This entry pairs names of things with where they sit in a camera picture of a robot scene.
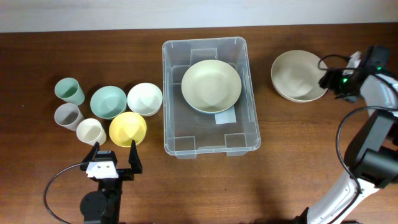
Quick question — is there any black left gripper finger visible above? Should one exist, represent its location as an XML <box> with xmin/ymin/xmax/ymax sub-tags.
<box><xmin>128</xmin><ymin>140</ymin><xmax>142</xmax><ymax>174</ymax></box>
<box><xmin>80</xmin><ymin>142</ymin><xmax>100</xmax><ymax>170</ymax></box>

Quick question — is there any cream cup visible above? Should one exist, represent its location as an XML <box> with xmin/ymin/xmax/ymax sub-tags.
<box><xmin>76</xmin><ymin>118</ymin><xmax>106</xmax><ymax>146</ymax></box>

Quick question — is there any yellow small bowl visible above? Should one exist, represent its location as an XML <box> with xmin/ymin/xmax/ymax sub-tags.
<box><xmin>109</xmin><ymin>112</ymin><xmax>147</xmax><ymax>147</ymax></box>

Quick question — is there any grey cup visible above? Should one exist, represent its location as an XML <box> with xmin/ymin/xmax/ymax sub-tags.
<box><xmin>54</xmin><ymin>103</ymin><xmax>84</xmax><ymax>131</ymax></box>

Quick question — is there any green small bowl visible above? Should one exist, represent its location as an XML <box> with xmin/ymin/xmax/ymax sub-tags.
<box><xmin>90</xmin><ymin>86</ymin><xmax>127</xmax><ymax>120</ymax></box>

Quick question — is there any beige bowl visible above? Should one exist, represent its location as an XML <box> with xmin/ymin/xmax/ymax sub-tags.
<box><xmin>181</xmin><ymin>60</ymin><xmax>242</xmax><ymax>98</ymax></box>
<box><xmin>271</xmin><ymin>50</ymin><xmax>327</xmax><ymax>103</ymax></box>

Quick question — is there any white small bowl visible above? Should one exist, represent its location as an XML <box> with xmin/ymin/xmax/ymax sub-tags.
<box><xmin>127</xmin><ymin>83</ymin><xmax>163</xmax><ymax>116</ymax></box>

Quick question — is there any green cup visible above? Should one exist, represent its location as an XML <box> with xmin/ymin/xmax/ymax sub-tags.
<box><xmin>54</xmin><ymin>77</ymin><xmax>85</xmax><ymax>106</ymax></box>

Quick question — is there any blue bowl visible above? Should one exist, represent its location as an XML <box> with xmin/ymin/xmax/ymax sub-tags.
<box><xmin>183</xmin><ymin>96</ymin><xmax>239</xmax><ymax>114</ymax></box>

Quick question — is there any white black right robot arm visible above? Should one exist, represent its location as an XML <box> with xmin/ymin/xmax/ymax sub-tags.
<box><xmin>293</xmin><ymin>45</ymin><xmax>397</xmax><ymax>223</ymax></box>

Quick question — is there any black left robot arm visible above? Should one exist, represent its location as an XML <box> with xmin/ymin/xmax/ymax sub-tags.
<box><xmin>80</xmin><ymin>141</ymin><xmax>142</xmax><ymax>223</ymax></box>

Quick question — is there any clear plastic storage bin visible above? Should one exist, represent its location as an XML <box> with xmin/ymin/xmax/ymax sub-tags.
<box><xmin>162</xmin><ymin>37</ymin><xmax>261</xmax><ymax>159</ymax></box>

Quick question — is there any white label in bin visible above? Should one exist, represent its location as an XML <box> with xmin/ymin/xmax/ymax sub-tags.
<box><xmin>215</xmin><ymin>106</ymin><xmax>236</xmax><ymax>124</ymax></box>

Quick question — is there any black right camera cable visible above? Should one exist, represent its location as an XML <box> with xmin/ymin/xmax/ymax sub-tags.
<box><xmin>317</xmin><ymin>54</ymin><xmax>398</xmax><ymax>224</ymax></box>

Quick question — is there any black camera cable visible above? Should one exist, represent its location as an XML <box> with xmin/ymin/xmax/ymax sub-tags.
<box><xmin>43</xmin><ymin>162</ymin><xmax>85</xmax><ymax>224</ymax></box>
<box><xmin>317</xmin><ymin>54</ymin><xmax>398</xmax><ymax>224</ymax></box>

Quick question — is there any black left camera cable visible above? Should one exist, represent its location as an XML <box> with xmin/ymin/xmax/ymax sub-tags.
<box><xmin>43</xmin><ymin>162</ymin><xmax>85</xmax><ymax>224</ymax></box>

